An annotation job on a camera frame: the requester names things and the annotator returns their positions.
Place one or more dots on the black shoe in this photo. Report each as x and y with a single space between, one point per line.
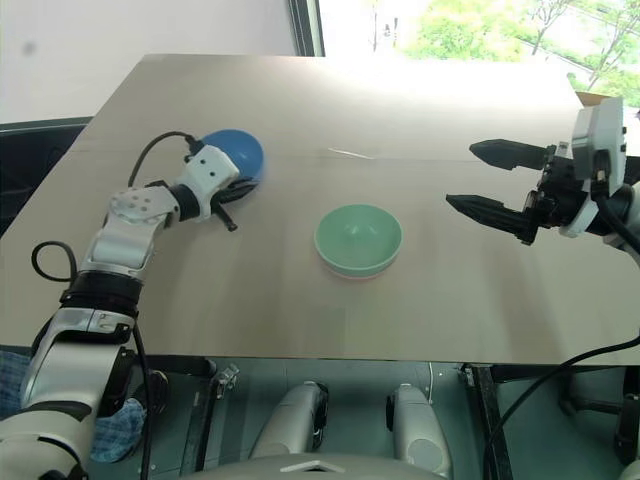
159 392

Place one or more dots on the black office chair base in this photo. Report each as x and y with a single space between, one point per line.
600 407

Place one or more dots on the silver right robot leg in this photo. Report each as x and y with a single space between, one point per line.
415 425

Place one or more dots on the silver robot leg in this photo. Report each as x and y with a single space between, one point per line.
415 425
295 420

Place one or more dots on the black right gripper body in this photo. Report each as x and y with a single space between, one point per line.
555 200

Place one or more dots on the green bowl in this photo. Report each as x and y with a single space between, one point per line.
357 235

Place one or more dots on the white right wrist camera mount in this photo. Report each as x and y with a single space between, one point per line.
610 125

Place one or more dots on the silver left robot leg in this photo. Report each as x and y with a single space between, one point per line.
295 420

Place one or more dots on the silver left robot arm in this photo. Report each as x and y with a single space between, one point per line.
125 240

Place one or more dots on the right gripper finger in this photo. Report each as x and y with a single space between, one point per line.
492 210
505 154

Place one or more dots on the silver robot torso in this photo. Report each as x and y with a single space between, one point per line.
310 467

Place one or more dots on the blue plaid cloth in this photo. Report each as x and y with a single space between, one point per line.
117 432

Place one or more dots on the dark table leg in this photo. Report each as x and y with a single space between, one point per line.
202 415
492 425

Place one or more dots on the metal table bracket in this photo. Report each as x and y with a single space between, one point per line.
225 381
468 376

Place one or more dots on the dark window frame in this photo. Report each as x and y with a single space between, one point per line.
306 27

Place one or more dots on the blue bowl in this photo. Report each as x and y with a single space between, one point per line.
240 147

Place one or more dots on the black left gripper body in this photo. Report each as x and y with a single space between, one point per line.
224 212

